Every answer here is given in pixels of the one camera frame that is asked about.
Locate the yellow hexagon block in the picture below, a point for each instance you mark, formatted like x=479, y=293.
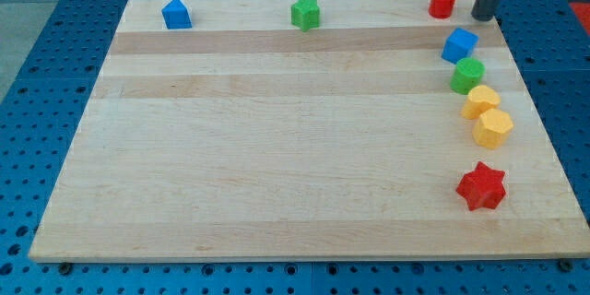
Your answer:
x=492, y=128

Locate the blue cube block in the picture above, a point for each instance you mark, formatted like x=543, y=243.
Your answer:
x=460, y=44

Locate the green star block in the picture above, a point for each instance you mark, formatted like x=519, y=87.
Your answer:
x=305, y=14

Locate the yellow heart block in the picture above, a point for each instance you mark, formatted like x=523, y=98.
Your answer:
x=478, y=100

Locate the green cylinder block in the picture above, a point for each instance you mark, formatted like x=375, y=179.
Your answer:
x=467, y=74

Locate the red cylinder block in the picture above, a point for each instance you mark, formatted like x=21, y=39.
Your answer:
x=441, y=9

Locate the wooden board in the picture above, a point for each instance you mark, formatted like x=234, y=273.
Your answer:
x=244, y=138

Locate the blue triangular prism block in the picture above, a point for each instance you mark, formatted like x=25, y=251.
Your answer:
x=176, y=15

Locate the red star block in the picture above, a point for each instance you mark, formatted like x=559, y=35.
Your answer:
x=482, y=188

